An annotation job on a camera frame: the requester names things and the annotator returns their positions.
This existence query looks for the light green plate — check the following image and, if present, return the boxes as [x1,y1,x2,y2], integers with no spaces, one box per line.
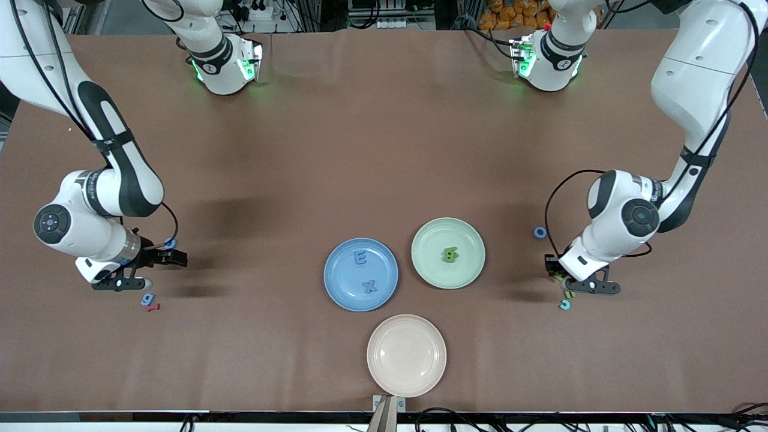
[411,217,486,290]

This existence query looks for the metal table clamp bracket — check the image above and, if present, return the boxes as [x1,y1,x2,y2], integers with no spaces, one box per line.
[373,394,406,432]

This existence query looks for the blue plate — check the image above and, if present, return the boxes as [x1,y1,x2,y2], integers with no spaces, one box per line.
[323,238,399,313]

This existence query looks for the white power strip with plugs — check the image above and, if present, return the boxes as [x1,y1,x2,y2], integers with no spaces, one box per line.
[231,0,274,22]

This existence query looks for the orange fruit pile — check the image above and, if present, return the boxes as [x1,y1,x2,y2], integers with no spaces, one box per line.
[478,0,553,31]

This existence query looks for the grey base connector box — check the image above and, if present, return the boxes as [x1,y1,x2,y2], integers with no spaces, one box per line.
[510,36,536,77]
[237,39,263,82]

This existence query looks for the pale pink plate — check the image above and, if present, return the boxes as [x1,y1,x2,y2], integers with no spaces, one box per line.
[367,314,447,398]

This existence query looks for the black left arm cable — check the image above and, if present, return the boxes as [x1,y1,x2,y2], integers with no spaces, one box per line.
[544,0,758,259]

